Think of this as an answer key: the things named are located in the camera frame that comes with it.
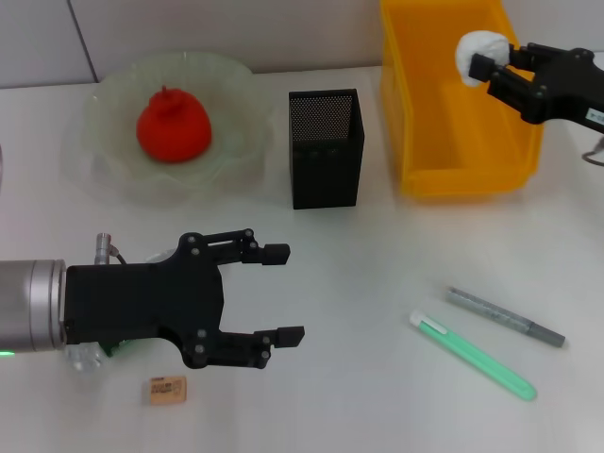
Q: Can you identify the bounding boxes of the right wrist connector cable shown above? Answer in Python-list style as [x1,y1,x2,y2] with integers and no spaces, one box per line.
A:
[582,136,604,166]

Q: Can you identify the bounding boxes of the green glass fruit plate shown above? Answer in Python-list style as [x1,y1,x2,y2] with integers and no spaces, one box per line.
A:
[83,51,274,205]

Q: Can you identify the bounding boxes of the yellow plastic bin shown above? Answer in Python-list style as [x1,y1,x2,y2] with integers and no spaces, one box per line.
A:
[379,0,548,198]

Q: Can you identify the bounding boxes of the clear green-label plastic bottle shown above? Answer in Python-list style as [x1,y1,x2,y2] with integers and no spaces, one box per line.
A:
[65,248,176,379]

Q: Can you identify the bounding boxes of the white paper ball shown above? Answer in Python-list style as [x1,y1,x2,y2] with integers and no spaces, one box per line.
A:
[455,30,514,89]

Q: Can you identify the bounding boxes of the grey marker pen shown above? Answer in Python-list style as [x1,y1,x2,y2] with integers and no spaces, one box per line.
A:
[445,286,566,349]

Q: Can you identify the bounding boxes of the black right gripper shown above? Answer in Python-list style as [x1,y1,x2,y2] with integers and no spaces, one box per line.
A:
[469,42,604,128]

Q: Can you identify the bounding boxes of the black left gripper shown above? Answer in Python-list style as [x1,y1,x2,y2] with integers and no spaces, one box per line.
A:
[63,229,291,370]

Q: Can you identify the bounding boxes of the black mesh pen holder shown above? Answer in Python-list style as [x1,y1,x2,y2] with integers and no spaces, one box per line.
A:
[288,88,366,210]

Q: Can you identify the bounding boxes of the small tan eraser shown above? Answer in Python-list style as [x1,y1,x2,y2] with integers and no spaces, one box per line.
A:
[141,375,189,406]

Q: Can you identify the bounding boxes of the red-orange knitted orange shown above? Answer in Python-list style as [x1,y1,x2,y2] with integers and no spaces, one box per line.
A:
[136,84,212,164]

